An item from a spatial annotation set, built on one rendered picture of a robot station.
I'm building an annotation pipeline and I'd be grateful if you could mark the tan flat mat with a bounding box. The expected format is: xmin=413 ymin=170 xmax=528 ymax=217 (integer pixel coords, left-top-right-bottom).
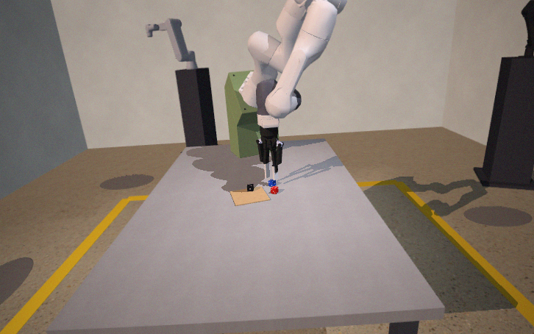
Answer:
xmin=230 ymin=186 xmax=270 ymax=206

